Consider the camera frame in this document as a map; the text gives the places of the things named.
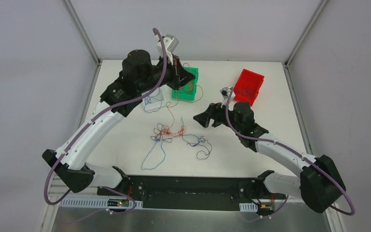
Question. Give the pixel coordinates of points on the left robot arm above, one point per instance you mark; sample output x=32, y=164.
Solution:
x=137, y=77

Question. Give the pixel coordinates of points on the green plastic bin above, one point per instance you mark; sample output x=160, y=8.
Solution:
x=188, y=92

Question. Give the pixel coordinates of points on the white plastic bin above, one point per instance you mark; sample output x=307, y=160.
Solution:
x=155, y=101

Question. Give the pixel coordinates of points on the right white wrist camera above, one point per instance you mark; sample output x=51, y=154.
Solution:
x=227, y=92

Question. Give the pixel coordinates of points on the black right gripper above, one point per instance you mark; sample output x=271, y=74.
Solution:
x=216, y=115

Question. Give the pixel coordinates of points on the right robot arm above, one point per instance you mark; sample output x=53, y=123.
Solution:
x=315, y=180

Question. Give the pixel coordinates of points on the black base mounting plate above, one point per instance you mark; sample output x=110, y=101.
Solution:
x=193, y=193

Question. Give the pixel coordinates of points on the red plastic bin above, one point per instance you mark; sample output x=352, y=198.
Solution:
x=247, y=86

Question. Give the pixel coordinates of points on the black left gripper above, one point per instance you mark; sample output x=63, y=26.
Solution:
x=175, y=74

